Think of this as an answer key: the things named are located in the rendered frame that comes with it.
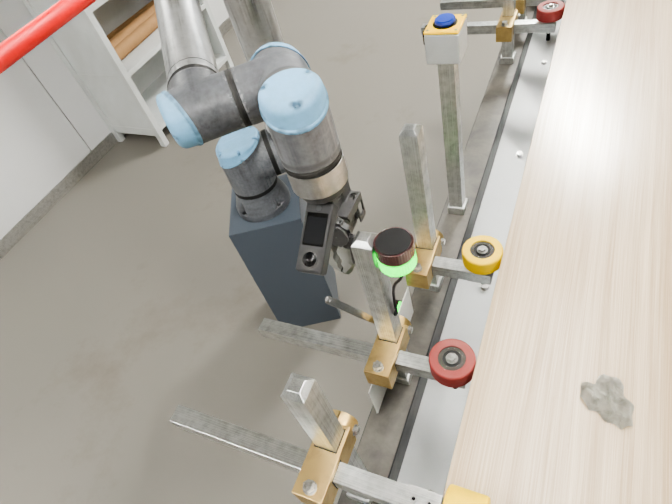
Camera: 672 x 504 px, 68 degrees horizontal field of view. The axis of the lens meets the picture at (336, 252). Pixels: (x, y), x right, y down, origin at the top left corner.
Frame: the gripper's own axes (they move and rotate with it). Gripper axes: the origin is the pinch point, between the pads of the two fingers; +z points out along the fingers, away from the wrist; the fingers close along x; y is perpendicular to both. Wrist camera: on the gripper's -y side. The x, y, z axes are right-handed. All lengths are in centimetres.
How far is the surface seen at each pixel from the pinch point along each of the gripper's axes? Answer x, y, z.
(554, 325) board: -36.0, 4.2, 10.9
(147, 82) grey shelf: 250, 188, 84
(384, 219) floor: 44, 103, 101
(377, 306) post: -7.7, -4.5, 2.2
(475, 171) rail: -9, 64, 31
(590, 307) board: -41.2, 9.3, 10.9
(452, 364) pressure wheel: -21.2, -7.7, 10.6
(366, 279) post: -7.2, -4.5, -5.5
